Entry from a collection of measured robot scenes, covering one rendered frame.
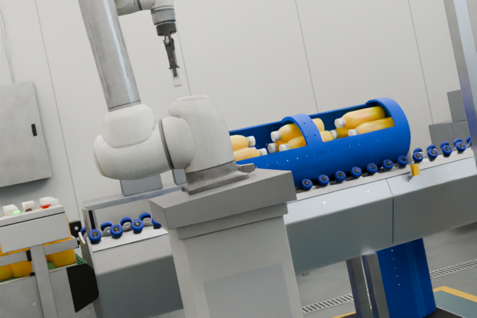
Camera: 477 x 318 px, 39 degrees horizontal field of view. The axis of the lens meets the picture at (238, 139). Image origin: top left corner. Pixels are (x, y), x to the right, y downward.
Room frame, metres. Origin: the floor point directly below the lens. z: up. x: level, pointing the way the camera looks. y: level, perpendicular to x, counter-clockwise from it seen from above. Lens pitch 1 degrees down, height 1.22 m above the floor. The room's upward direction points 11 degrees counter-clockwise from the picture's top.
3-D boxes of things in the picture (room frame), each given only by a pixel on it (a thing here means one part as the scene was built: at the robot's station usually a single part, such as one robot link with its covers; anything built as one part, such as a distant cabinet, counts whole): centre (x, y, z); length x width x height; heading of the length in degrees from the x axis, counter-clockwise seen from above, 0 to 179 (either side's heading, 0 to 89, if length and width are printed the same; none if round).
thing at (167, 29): (2.51, 0.18, 1.62); 0.08 x 0.07 x 0.09; 179
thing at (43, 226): (2.03, 0.67, 1.05); 0.20 x 0.10 x 0.10; 111
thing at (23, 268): (2.13, 0.76, 1.00); 0.07 x 0.07 x 0.19
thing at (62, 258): (2.18, 0.64, 1.00); 0.07 x 0.07 x 0.19
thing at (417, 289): (3.35, -0.66, 0.59); 0.28 x 0.28 x 0.88
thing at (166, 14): (2.51, 0.18, 1.69); 0.09 x 0.09 x 0.06
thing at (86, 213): (2.37, 0.58, 0.99); 0.10 x 0.02 x 0.12; 21
